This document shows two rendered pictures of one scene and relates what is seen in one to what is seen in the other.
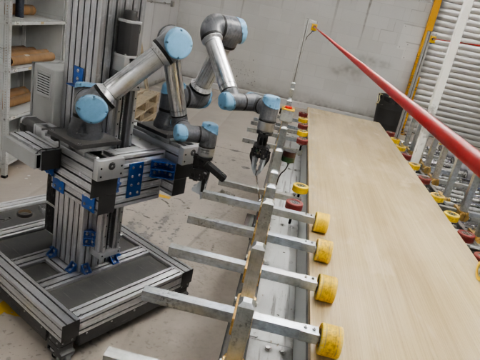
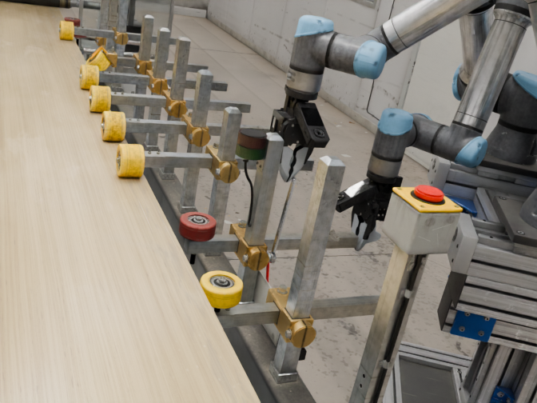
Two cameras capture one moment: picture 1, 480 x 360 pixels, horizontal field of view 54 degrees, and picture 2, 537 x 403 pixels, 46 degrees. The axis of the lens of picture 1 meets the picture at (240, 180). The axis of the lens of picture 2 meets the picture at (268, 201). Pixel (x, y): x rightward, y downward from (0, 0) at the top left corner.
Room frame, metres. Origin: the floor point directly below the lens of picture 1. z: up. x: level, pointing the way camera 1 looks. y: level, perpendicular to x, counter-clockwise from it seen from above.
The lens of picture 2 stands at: (3.17, -0.76, 1.52)
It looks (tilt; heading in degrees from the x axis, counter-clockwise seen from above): 23 degrees down; 150
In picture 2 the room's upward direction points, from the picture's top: 11 degrees clockwise
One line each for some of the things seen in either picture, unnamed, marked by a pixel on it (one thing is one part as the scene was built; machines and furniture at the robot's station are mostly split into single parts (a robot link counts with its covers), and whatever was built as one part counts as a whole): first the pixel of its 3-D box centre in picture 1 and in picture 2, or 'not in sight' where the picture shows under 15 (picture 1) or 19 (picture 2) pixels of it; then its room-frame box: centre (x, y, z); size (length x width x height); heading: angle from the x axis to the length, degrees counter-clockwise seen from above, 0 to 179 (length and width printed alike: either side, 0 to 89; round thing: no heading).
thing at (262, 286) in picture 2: not in sight; (259, 293); (2.10, -0.12, 0.75); 0.26 x 0.01 x 0.10; 176
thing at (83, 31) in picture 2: not in sight; (122, 35); (0.29, -0.01, 0.95); 0.50 x 0.04 x 0.04; 86
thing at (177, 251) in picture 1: (248, 267); (177, 101); (1.28, -0.08, 0.95); 0.50 x 0.04 x 0.04; 86
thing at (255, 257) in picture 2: not in sight; (247, 246); (2.05, -0.15, 0.85); 0.13 x 0.06 x 0.05; 176
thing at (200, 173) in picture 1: (201, 167); (378, 196); (2.05, 0.18, 0.97); 0.09 x 0.08 x 0.12; 86
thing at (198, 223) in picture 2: (292, 212); (195, 241); (2.02, -0.27, 0.85); 0.08 x 0.08 x 0.11
